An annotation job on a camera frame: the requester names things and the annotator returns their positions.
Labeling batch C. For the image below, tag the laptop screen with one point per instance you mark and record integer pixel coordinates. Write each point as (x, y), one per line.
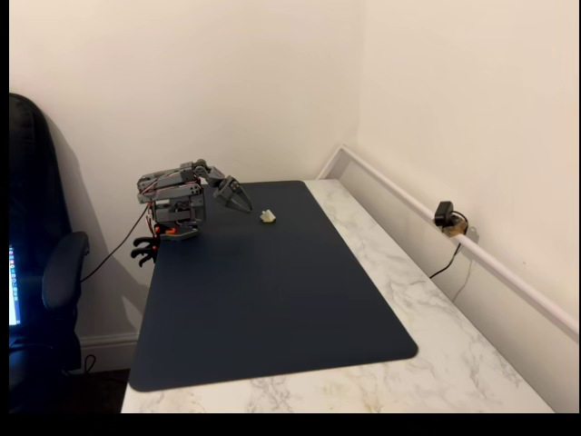
(14, 290)

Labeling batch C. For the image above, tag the tan webcam mount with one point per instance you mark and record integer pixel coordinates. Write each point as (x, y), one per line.
(456, 228)

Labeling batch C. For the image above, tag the white plastic block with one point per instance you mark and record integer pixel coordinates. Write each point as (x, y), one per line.
(268, 216)

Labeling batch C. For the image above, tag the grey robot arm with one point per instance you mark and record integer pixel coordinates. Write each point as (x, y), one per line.
(172, 191)

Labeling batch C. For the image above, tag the white wall rail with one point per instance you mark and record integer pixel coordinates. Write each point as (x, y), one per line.
(499, 268)

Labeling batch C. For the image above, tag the black office chair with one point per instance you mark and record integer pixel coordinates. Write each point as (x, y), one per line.
(36, 204)

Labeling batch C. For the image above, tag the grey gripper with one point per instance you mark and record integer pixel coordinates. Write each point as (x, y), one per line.
(229, 191)

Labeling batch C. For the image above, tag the white baseboard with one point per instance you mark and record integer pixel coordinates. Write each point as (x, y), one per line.
(109, 347)

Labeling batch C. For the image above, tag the dark blue desk mat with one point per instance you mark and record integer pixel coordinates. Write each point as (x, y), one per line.
(272, 309)

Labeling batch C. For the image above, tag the black and orange clamp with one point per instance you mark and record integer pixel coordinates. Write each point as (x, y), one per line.
(145, 250)

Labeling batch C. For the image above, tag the black webcam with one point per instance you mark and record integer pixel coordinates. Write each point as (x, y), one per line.
(442, 212)

